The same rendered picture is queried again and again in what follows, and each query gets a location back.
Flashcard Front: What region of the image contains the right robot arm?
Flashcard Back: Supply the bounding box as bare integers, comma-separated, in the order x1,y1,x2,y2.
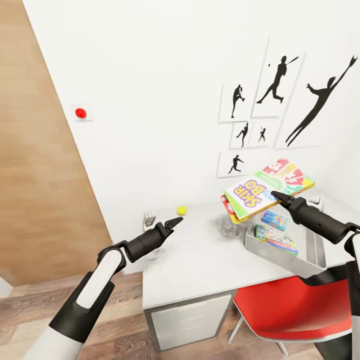
271,190,360,360

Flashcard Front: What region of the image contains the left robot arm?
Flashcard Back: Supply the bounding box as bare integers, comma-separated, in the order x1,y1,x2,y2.
22,210,184,360

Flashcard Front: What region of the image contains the tennis ball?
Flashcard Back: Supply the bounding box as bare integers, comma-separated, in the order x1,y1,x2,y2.
176,205,186,215

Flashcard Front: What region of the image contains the board game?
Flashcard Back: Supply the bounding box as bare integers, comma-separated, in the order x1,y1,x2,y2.
262,211,289,231
221,156,315,224
255,224,299,257

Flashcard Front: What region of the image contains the toy box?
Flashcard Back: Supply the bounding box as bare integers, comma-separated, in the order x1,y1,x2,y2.
246,204,327,278

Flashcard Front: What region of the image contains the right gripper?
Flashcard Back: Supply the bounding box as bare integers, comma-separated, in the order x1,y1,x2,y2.
271,190,333,234

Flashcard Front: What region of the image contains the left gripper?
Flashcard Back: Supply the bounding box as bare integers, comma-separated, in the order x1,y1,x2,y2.
137,216,184,255

